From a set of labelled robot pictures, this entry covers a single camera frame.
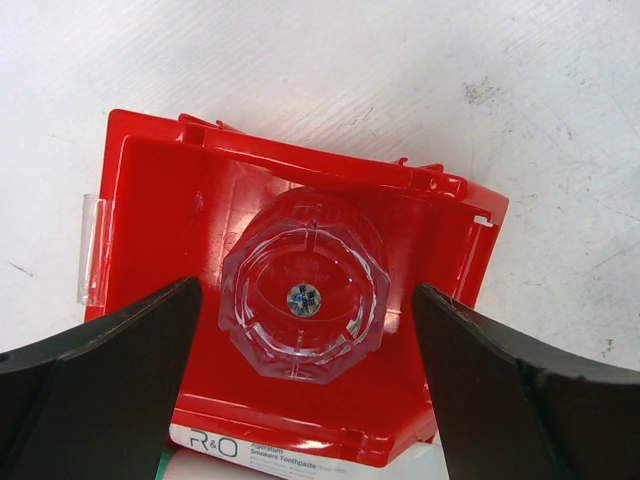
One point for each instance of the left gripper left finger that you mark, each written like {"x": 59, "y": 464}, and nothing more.
{"x": 96, "y": 401}

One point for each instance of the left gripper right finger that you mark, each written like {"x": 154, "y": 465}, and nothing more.
{"x": 509, "y": 406}

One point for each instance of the toothpaste tube green cap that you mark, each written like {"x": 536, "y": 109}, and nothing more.
{"x": 164, "y": 461}

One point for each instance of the toothpaste tube black cap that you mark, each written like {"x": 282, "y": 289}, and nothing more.
{"x": 420, "y": 461}

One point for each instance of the clear plastic cup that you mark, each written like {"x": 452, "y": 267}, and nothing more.
{"x": 304, "y": 289}

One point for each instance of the red plastic compartment box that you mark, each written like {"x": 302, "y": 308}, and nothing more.
{"x": 175, "y": 197}

